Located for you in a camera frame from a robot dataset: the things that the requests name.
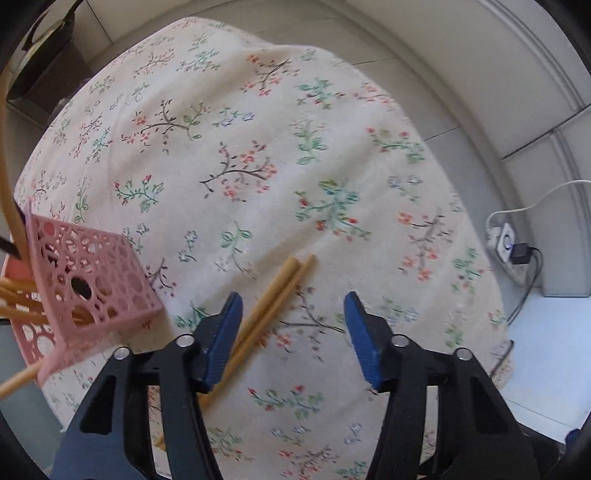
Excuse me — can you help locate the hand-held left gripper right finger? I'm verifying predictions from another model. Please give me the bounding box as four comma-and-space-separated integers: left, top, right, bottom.
344, 291, 541, 480

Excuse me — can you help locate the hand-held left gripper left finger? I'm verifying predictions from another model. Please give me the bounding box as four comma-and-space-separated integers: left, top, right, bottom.
51, 291, 244, 480

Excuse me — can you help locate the pink perforated plastic basket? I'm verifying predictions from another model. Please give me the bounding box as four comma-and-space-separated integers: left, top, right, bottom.
9, 200, 163, 386

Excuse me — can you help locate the white power strip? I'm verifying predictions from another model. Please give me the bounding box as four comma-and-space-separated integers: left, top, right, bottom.
485, 222, 532, 284

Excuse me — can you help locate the floral tablecloth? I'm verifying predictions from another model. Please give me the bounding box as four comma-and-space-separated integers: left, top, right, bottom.
14, 16, 515, 480

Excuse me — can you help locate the black wok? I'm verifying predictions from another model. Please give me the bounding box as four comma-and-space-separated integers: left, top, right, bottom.
28, 0, 86, 33

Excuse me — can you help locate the black charger cable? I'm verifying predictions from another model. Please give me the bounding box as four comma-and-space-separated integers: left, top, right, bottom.
489, 247, 546, 374

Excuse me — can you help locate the white power cable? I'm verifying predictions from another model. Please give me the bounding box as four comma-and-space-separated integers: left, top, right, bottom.
485, 179, 591, 232

